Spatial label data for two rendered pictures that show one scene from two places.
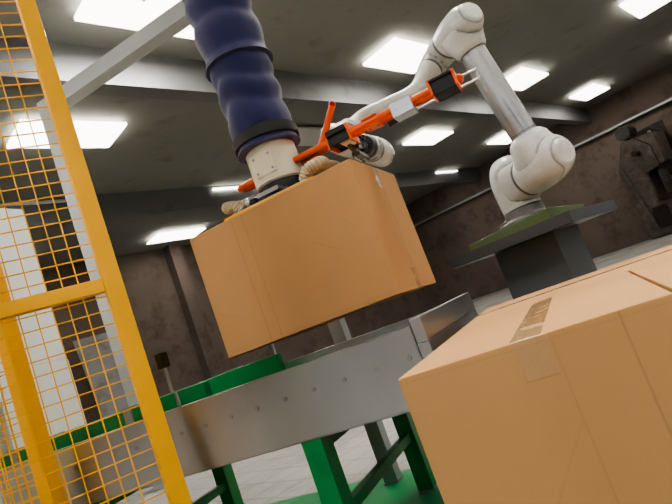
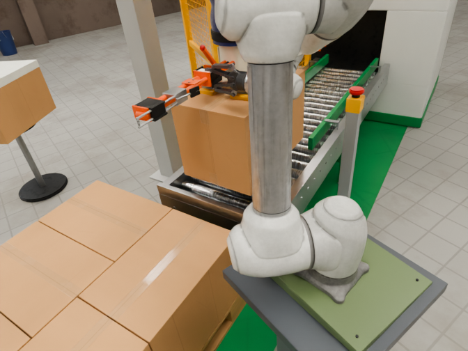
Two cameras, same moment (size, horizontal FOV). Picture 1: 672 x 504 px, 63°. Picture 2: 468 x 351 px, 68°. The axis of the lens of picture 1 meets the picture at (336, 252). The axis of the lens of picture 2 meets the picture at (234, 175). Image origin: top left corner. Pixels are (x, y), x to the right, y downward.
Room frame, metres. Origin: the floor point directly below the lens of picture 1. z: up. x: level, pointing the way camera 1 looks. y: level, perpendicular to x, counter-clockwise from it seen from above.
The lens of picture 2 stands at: (2.08, -1.51, 1.68)
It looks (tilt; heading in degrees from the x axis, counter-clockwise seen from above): 35 degrees down; 104
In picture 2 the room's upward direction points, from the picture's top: 6 degrees counter-clockwise
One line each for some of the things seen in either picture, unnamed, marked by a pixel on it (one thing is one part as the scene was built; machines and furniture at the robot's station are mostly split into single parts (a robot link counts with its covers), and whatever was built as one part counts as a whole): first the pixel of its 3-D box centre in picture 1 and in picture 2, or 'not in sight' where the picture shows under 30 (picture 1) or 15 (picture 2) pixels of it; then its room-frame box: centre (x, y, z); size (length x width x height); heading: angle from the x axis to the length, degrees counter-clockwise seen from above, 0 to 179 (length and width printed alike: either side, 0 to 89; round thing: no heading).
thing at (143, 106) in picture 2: (444, 85); (149, 108); (1.55, -0.47, 1.20); 0.08 x 0.07 x 0.05; 69
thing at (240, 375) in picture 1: (138, 414); (354, 95); (2.45, 1.07, 0.60); 1.60 x 0.11 x 0.09; 68
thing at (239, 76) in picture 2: (362, 144); (238, 80); (1.82, -0.21, 1.21); 0.09 x 0.07 x 0.08; 158
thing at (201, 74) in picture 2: (341, 138); (207, 75); (1.68, -0.14, 1.21); 0.10 x 0.08 x 0.06; 159
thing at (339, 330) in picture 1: (350, 362); (345, 181); (2.31, 0.10, 0.50); 0.07 x 0.07 x 1.00; 68
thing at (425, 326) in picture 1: (448, 312); (211, 205); (1.64, -0.25, 0.58); 0.70 x 0.03 x 0.06; 158
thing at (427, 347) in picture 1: (462, 346); (213, 221); (1.64, -0.25, 0.47); 0.70 x 0.03 x 0.15; 158
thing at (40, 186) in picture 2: not in sight; (28, 158); (-0.14, 0.54, 0.31); 0.40 x 0.40 x 0.62
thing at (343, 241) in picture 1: (315, 261); (244, 122); (1.78, 0.07, 0.88); 0.60 x 0.40 x 0.40; 67
